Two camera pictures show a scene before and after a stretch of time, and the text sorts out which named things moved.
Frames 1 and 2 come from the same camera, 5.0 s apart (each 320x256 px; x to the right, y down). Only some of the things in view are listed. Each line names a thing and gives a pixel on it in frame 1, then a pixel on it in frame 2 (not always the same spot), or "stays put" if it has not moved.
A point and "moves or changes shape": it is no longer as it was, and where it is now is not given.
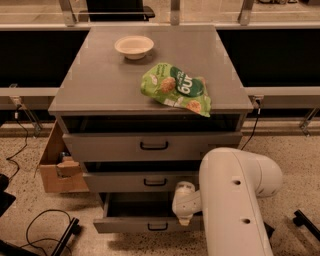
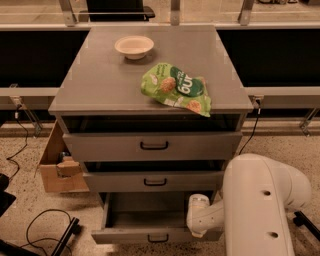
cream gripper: [180, 207] → [196, 215]
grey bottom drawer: [142, 213] moves or changes shape
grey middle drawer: [138, 182] stays put
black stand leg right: [300, 220] stays put
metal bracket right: [308, 120] stays put
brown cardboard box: [60, 170] stays put
